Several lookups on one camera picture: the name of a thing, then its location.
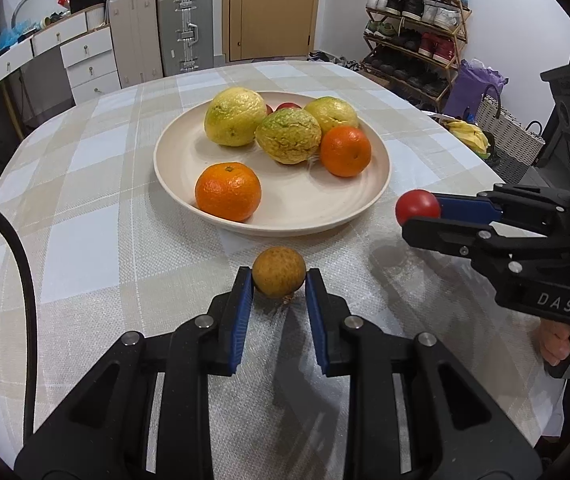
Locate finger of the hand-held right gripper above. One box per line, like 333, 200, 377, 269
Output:
435, 183, 570, 233
401, 216, 570, 282

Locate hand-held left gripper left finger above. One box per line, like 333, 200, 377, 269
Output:
12, 266, 255, 480

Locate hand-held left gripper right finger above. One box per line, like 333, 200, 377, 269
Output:
305, 267, 543, 480

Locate brown longan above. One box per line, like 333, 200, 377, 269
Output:
252, 247, 307, 297

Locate cream round plate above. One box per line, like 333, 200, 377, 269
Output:
153, 91, 392, 237

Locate orange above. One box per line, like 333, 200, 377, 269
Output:
320, 125, 372, 178
195, 162, 262, 223

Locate yellow guava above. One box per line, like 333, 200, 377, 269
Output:
304, 97, 360, 135
204, 87, 269, 148

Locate wrinkled yellow-green guava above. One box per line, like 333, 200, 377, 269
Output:
255, 108, 323, 165

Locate bunch of yellow bananas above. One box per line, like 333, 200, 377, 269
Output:
445, 119, 490, 158

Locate white woven basket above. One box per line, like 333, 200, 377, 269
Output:
475, 85, 546, 186

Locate purple bag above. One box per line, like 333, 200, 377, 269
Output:
445, 58, 508, 121

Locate beige checked tablecloth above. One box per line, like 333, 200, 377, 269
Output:
0, 60, 566, 461

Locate wooden shoe rack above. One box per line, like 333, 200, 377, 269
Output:
360, 0, 472, 111

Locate shoes on floor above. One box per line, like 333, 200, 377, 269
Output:
307, 50, 366, 71

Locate group of assorted shoes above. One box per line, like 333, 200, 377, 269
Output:
362, 0, 470, 98

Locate wooden door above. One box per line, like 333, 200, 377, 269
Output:
222, 0, 323, 63

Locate silver suitcase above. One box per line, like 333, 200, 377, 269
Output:
156, 0, 215, 77

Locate beige suitcase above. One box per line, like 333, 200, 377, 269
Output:
108, 0, 164, 88

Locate white drawer desk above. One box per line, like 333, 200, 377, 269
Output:
0, 4, 121, 106

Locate blue plastic bag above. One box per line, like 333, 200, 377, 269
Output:
0, 17, 36, 53

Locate black cable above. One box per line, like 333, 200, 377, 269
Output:
0, 190, 38, 441

